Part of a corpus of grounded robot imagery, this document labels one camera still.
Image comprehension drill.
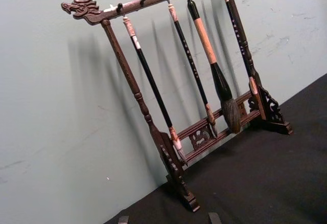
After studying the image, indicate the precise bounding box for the dark carved wooden brush rack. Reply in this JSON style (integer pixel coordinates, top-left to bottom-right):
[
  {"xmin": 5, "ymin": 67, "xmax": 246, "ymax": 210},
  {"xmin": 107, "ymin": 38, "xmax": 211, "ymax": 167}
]
[{"xmin": 61, "ymin": 0, "xmax": 294, "ymax": 212}]

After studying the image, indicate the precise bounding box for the black brush with printed marks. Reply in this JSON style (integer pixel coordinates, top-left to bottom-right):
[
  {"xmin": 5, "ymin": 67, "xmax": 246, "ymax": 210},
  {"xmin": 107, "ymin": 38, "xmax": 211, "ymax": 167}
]
[{"xmin": 221, "ymin": 0, "xmax": 259, "ymax": 96}]

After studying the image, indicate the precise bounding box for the black table cloth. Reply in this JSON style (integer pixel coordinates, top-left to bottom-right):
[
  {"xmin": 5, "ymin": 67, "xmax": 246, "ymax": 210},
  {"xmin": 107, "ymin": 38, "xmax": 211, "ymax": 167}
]
[{"xmin": 104, "ymin": 73, "xmax": 327, "ymax": 224}]

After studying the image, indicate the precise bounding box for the large tan handled brush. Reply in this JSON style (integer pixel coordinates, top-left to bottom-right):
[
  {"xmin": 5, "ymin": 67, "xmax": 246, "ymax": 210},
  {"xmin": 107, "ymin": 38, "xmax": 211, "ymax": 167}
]
[{"xmin": 186, "ymin": 0, "xmax": 241, "ymax": 135}]

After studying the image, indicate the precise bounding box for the thin black brush with dark tip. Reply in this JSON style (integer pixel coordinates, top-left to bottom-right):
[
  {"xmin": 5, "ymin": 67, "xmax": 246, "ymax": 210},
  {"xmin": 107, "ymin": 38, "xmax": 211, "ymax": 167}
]
[{"xmin": 168, "ymin": 3, "xmax": 218, "ymax": 139}]

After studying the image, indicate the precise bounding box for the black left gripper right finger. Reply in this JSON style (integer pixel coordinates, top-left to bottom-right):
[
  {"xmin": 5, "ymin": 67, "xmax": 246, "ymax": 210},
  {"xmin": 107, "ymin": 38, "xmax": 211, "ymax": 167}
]
[{"xmin": 208, "ymin": 212, "xmax": 222, "ymax": 224}]

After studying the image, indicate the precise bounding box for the black brush with white tip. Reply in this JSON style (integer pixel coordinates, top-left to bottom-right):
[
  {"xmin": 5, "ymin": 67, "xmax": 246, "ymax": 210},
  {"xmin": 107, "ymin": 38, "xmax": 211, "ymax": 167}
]
[{"xmin": 122, "ymin": 15, "xmax": 189, "ymax": 167}]

